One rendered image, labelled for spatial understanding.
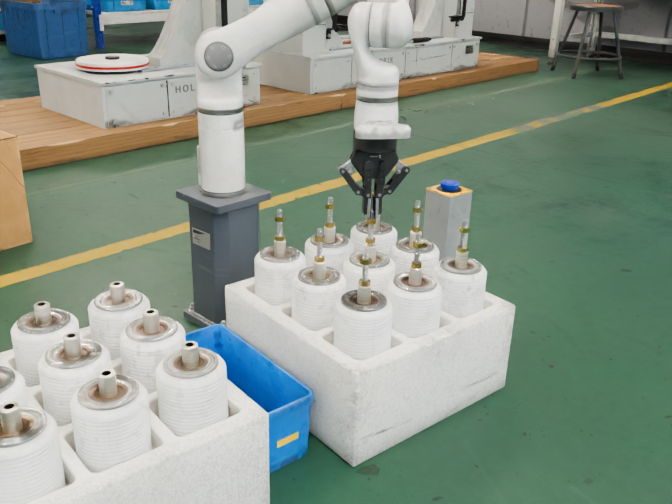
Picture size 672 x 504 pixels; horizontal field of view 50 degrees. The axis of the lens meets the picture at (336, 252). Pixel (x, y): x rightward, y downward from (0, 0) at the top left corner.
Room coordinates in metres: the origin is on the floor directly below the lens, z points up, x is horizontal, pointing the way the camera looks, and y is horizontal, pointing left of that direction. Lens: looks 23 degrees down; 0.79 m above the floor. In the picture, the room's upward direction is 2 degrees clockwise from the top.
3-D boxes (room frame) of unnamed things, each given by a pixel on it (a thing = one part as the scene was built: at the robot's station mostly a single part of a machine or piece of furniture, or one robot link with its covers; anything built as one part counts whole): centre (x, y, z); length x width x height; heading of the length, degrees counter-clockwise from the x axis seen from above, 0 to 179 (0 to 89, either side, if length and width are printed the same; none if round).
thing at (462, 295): (1.21, -0.23, 0.16); 0.10 x 0.10 x 0.18
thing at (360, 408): (1.22, -0.06, 0.09); 0.39 x 0.39 x 0.18; 40
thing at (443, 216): (1.47, -0.24, 0.16); 0.07 x 0.07 x 0.31; 40
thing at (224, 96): (1.46, 0.24, 0.54); 0.09 x 0.09 x 0.17; 10
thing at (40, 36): (5.32, 2.10, 0.19); 0.50 x 0.41 x 0.37; 51
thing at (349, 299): (1.06, -0.05, 0.25); 0.08 x 0.08 x 0.01
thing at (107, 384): (0.78, 0.29, 0.26); 0.02 x 0.02 x 0.03
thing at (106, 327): (1.03, 0.35, 0.16); 0.10 x 0.10 x 0.18
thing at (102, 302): (1.03, 0.35, 0.25); 0.08 x 0.08 x 0.01
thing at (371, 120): (1.20, -0.06, 0.53); 0.11 x 0.09 x 0.06; 8
